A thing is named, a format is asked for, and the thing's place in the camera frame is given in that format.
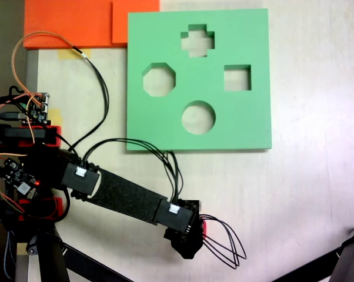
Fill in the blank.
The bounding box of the small orange flat block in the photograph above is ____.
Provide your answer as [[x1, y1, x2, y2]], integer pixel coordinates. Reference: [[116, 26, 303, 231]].
[[111, 0, 161, 48]]

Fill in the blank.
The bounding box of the large orange flat block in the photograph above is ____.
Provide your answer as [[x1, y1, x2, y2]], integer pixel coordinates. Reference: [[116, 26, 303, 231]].
[[23, 0, 113, 49]]

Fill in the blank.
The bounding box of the green shape sorting board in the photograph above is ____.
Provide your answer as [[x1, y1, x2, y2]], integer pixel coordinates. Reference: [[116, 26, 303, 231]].
[[125, 8, 273, 153]]

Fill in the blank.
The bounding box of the red printed base clamp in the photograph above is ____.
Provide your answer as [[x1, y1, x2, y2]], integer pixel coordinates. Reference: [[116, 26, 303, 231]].
[[18, 197, 64, 221], [18, 125, 62, 147]]

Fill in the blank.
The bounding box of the thick black tripod leg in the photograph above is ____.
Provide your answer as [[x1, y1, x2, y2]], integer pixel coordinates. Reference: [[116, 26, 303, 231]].
[[15, 229, 71, 282]]

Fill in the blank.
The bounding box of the black circuit board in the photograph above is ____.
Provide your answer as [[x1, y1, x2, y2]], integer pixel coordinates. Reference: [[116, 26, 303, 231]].
[[0, 157, 42, 201]]

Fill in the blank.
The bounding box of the green connector circuit board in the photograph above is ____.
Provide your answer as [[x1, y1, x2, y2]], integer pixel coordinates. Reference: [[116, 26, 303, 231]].
[[16, 92, 52, 125]]

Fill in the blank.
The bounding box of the black gripper cable bundle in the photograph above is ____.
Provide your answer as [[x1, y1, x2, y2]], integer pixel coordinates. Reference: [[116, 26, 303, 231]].
[[199, 214, 248, 270]]

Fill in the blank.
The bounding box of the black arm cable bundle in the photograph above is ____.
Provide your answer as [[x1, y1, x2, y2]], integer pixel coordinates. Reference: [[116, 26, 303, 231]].
[[81, 137, 184, 208]]

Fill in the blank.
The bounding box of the long black cable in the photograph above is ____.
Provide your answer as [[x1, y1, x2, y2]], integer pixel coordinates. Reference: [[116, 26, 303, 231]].
[[68, 46, 110, 155]]

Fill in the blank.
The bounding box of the blue braided cable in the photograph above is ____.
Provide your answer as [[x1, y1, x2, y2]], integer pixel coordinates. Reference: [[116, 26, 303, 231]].
[[2, 230, 15, 280]]

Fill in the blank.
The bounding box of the red orange wire bundle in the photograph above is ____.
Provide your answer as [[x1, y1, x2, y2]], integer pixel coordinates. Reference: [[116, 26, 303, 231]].
[[0, 152, 71, 221]]

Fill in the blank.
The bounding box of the black USB cable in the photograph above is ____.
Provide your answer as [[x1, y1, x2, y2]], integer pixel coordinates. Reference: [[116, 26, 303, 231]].
[[0, 110, 25, 120]]

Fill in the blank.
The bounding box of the orange wire loop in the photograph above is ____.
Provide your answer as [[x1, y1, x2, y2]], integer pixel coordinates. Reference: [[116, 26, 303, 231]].
[[11, 31, 76, 103]]

